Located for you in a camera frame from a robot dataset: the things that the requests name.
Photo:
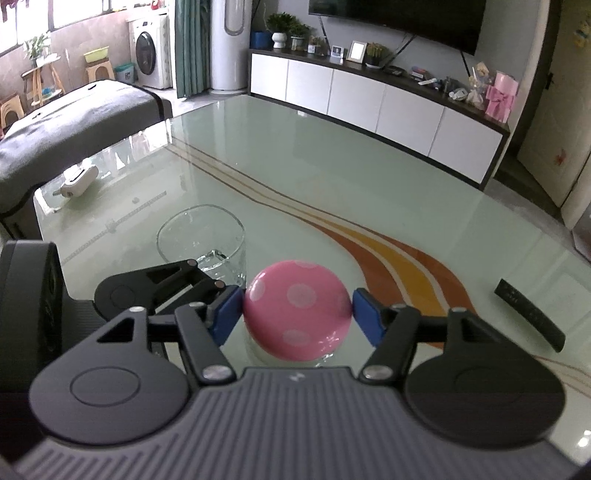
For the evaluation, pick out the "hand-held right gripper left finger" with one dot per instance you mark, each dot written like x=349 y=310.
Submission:
x=226 y=314

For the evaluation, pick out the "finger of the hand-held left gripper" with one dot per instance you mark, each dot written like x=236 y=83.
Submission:
x=189 y=293

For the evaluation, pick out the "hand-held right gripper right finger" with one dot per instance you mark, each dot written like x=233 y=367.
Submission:
x=369 y=316

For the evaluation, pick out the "clear glass cup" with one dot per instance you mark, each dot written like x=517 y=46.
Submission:
x=231 y=249

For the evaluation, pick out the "pink polka dot bottle cap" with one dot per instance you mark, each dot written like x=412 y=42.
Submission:
x=295 y=309

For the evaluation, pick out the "white handheld device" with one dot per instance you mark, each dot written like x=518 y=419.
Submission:
x=78 y=180

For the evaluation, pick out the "black remote control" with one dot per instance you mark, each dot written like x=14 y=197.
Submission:
x=531 y=318

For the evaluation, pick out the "wooden stool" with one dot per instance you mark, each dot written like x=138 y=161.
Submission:
x=10 y=108
x=98 y=73

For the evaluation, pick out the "grey sofa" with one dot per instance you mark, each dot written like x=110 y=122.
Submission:
x=92 y=110

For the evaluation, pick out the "white television cabinet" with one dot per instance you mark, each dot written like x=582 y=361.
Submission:
x=369 y=92

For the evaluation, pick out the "teal plastic bin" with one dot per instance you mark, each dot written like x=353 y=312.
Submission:
x=124 y=73

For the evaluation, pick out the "wooden plant stand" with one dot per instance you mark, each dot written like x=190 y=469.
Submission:
x=44 y=78

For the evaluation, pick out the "green curtain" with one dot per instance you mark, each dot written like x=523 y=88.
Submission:
x=191 y=46

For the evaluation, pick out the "stack of books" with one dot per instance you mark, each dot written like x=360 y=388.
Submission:
x=422 y=73

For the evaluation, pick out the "white standing air conditioner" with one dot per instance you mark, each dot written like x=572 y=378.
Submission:
x=228 y=46

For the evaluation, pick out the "white washing machine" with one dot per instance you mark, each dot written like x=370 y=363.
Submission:
x=147 y=46

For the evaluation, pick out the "white door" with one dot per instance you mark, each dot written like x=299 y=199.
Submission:
x=549 y=138

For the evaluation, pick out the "small doll figurine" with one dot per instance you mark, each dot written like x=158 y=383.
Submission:
x=478 y=85

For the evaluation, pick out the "green plastic basin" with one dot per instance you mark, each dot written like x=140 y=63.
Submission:
x=97 y=55

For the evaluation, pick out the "pink gift box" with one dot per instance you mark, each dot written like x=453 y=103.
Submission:
x=501 y=97

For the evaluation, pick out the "green plant in dark pot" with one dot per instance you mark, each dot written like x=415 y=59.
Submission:
x=375 y=54

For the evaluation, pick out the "blue pot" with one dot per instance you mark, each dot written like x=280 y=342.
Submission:
x=260 y=39

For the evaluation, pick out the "leafy potted plant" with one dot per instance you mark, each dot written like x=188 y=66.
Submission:
x=37 y=46

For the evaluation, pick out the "small potted plant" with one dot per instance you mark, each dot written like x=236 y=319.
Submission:
x=314 y=46

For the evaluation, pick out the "plant in glass pot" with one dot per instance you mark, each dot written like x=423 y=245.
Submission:
x=298 y=37

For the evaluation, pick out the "potted plant in white pot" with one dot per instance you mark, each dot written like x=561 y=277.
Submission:
x=280 y=30

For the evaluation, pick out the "black flat television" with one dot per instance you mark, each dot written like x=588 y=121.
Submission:
x=401 y=18

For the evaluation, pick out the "white photo frame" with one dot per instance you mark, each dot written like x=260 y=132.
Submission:
x=356 y=51

